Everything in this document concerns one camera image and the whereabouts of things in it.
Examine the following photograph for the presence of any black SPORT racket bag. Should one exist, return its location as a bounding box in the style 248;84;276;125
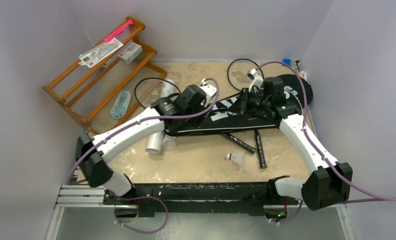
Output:
165;93;276;137

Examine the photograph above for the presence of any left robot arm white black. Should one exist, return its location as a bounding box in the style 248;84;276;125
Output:
74;80;218;205

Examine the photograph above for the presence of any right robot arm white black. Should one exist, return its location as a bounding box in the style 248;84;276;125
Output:
239;77;353;211

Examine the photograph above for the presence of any light blue blister pack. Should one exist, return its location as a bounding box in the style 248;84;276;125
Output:
110;91;131;120

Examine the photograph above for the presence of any white shuttlecock tube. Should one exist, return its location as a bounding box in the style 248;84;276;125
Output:
146;79;176;155

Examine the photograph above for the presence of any black CROSSWAY racket bag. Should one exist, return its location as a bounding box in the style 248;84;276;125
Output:
278;74;314;107

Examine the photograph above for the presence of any black racket at back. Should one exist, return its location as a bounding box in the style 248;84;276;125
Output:
227;58;267;169

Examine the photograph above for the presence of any black racket near rack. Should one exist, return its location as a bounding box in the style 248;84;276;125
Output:
134;77;180;109

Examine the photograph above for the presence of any blue white small object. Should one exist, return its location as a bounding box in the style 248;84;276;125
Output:
282;58;299;68

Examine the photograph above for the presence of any left white shuttlecock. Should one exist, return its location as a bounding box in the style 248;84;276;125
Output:
162;135;176;149

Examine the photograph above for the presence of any white shuttlecock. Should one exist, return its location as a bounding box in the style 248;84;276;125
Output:
162;135;176;149
226;152;245;166

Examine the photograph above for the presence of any right white shuttlecock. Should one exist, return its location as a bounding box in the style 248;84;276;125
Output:
226;152;245;166

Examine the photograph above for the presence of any small teal white box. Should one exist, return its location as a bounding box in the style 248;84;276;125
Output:
118;42;143;64

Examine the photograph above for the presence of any wooden rack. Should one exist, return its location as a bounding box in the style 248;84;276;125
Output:
42;16;167;135

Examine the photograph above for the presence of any flat packaged item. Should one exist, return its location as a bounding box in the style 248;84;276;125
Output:
78;38;124;68

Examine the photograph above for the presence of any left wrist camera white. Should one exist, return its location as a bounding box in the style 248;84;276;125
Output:
199;79;217;107

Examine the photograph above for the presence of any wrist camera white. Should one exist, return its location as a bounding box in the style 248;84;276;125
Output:
199;79;217;107
247;68;264;93

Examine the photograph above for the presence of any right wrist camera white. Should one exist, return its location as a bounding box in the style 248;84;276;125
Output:
247;68;264;93

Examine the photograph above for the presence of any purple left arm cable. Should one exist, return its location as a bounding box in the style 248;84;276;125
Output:
67;77;220;200

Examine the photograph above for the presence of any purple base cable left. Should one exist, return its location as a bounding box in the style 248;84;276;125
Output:
114;195;170;235

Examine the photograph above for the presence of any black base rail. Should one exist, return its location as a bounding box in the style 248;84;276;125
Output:
103;180;298;218

